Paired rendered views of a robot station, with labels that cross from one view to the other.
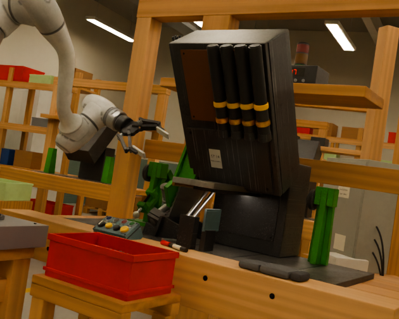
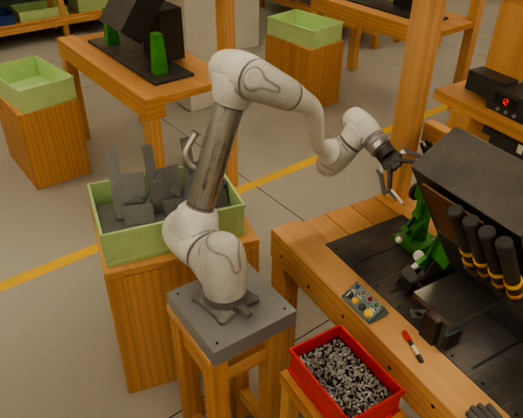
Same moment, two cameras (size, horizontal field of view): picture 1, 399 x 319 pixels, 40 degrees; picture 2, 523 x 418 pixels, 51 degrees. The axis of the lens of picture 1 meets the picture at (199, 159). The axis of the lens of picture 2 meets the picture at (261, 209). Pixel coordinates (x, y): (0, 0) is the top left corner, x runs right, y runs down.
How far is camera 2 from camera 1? 1.24 m
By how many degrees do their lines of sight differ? 44
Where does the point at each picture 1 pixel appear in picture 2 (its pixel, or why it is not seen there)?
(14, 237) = (264, 333)
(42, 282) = (285, 383)
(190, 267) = (420, 388)
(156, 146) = (436, 134)
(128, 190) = (403, 176)
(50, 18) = (284, 104)
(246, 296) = not seen: outside the picture
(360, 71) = not seen: outside the picture
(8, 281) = (267, 349)
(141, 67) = (419, 46)
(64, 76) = (312, 128)
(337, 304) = not seen: outside the picture
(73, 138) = (331, 168)
